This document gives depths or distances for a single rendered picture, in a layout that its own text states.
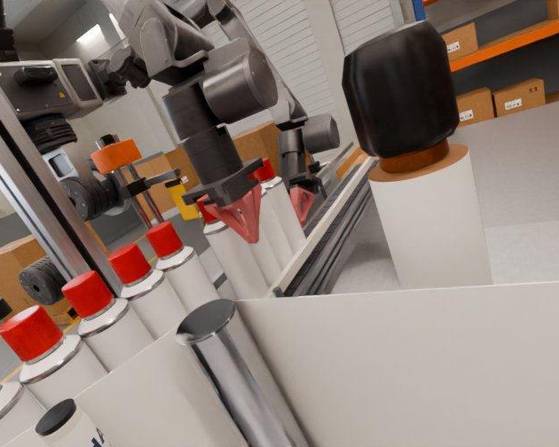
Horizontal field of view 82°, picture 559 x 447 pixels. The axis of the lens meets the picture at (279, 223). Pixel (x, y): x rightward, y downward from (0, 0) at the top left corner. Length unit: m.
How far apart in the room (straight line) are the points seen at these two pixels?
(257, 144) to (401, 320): 0.82
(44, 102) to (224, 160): 0.84
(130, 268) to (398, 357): 0.28
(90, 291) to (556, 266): 0.50
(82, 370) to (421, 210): 0.32
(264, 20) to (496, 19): 2.76
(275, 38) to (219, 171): 4.70
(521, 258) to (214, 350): 0.41
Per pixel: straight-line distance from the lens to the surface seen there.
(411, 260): 0.33
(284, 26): 5.01
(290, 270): 0.54
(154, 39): 0.41
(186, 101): 0.38
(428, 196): 0.29
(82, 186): 1.12
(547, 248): 0.52
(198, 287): 0.41
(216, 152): 0.38
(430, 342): 0.18
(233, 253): 0.46
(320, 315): 0.18
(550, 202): 0.75
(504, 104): 4.17
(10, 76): 1.16
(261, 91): 0.34
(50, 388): 0.35
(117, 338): 0.36
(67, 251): 0.50
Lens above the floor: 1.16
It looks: 19 degrees down
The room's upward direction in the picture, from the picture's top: 23 degrees counter-clockwise
